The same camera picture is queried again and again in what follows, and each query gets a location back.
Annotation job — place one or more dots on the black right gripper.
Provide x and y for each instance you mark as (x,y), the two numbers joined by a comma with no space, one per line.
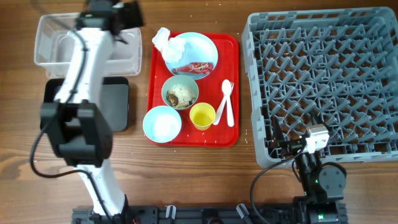
(291,146)

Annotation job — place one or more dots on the light blue bowl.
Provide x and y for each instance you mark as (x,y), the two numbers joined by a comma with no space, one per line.
(162,124)

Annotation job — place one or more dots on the light blue plate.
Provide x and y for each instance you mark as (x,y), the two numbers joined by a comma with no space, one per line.
(199,48)

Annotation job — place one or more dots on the black mounting rail base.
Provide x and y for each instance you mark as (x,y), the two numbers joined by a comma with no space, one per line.
(272,213)

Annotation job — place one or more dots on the green bowl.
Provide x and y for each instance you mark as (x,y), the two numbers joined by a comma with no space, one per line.
(179,80)

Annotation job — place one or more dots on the clear plastic bin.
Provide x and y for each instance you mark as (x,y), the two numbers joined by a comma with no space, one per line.
(54,49)

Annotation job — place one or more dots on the food leftovers with rice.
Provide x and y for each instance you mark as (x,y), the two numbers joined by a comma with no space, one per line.
(180,97)

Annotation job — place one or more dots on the black tray bin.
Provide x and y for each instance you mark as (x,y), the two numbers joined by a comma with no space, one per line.
(114,101)

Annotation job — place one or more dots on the grey dishwasher rack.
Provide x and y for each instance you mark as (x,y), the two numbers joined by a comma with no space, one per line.
(339,63)

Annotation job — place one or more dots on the red serving tray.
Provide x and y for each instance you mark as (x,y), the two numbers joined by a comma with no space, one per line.
(226,68)

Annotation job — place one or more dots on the red snack wrapper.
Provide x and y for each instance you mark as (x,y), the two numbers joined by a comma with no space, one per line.
(196,68)

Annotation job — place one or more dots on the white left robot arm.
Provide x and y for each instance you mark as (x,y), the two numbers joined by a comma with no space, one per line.
(88,150)

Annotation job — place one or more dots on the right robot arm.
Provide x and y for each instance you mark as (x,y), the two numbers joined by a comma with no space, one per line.
(323,183)

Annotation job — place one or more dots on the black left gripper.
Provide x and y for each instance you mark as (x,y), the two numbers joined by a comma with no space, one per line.
(130,9)

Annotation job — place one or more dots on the yellow cup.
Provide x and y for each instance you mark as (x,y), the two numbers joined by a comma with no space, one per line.
(202,115)

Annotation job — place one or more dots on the white napkin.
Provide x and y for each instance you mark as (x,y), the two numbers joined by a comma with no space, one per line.
(171,48)

